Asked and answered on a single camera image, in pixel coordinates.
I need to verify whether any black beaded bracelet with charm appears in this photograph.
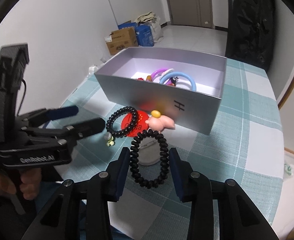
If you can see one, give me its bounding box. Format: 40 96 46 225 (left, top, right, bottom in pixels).
103 106 139 147

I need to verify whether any black spiral hair tie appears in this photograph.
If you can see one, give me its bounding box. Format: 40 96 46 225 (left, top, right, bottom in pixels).
129 129 169 190

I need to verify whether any purple plastic bracelet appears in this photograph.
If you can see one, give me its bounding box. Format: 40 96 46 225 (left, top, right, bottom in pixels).
150 68 169 83

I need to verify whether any blue plastic bracelet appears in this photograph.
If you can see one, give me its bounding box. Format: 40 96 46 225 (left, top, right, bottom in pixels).
159 71 197 92

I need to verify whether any person's left hand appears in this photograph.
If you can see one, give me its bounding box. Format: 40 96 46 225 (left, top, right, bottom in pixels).
0 167 42 201

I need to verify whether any red round badge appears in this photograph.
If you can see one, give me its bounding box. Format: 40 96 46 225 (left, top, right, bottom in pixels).
121 110 149 138

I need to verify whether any teal plaid tablecloth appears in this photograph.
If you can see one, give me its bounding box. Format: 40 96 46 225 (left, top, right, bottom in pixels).
47 59 284 239

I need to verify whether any clear plastic bag green print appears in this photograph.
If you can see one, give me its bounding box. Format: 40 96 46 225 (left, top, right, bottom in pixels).
284 163 292 177

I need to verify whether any pink pig figure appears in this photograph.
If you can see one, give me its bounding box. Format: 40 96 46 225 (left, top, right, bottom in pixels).
145 110 175 132

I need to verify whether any brown cardboard box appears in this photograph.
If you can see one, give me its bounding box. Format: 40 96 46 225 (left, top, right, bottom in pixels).
104 27 138 56

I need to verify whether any blue cardboard box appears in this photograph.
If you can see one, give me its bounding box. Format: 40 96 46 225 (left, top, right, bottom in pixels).
118 22 154 47

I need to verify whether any grey open cardboard box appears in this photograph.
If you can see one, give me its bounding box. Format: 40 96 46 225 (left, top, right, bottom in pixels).
95 47 227 135

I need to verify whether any beige canvas bag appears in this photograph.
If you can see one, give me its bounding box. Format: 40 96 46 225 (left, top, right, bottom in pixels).
134 11 163 43

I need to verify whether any grey brown door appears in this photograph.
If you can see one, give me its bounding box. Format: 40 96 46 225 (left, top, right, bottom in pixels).
167 0 214 29

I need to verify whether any black large backpack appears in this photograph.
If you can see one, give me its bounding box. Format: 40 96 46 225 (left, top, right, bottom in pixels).
226 0 276 71

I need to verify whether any black camera box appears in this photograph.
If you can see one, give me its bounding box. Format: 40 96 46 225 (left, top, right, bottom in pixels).
0 43 30 144

